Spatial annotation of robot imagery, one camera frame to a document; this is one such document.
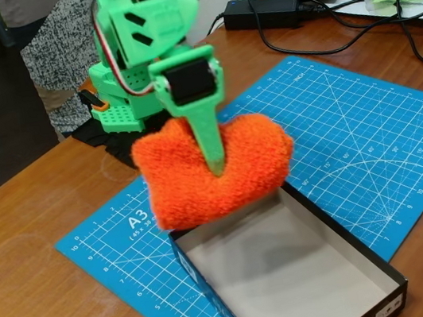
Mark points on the blue A3 cutting mat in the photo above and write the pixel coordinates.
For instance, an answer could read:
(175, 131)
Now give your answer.
(351, 124)

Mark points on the large black power adapter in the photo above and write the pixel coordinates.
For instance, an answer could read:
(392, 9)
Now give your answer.
(260, 12)

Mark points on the dark cardboard box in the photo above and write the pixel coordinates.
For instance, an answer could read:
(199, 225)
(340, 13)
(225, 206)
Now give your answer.
(294, 274)

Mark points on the orange and black clamp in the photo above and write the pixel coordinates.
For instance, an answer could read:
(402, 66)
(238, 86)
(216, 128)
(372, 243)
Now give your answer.
(100, 107)

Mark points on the black cloth under robot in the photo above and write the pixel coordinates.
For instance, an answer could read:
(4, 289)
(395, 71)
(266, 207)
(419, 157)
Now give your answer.
(112, 142)

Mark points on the green 3D-printed robot arm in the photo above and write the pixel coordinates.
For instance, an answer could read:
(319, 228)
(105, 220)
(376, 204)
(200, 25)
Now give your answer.
(157, 18)

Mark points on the orange terry towel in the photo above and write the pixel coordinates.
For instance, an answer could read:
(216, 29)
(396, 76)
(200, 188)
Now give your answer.
(201, 196)

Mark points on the person in speckled clothing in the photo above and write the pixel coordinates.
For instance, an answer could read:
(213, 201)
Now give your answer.
(51, 59)

